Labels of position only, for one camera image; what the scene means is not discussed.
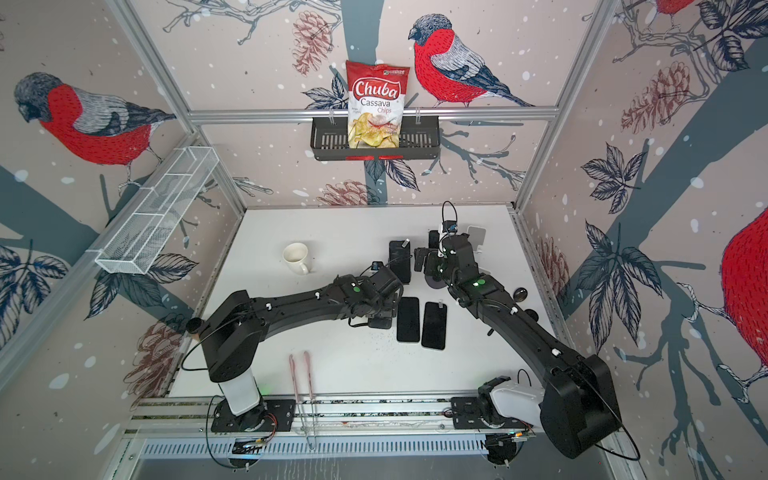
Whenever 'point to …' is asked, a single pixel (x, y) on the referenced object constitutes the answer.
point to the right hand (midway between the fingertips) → (425, 254)
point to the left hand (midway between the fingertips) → (389, 306)
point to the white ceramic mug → (294, 256)
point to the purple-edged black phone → (399, 259)
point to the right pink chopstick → (306, 360)
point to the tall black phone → (433, 239)
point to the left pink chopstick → (294, 376)
